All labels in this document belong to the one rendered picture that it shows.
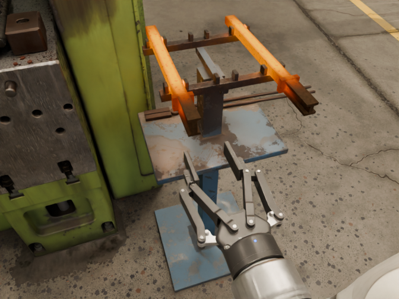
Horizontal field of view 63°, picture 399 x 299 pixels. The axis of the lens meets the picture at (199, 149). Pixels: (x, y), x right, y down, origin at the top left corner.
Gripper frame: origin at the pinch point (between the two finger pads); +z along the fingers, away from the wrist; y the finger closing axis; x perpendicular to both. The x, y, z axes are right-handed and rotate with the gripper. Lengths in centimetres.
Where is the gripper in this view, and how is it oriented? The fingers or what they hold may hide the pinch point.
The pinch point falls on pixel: (211, 162)
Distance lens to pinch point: 56.9
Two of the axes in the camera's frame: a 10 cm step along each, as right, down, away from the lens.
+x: 0.0, -6.9, -7.2
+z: -3.0, -6.9, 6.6
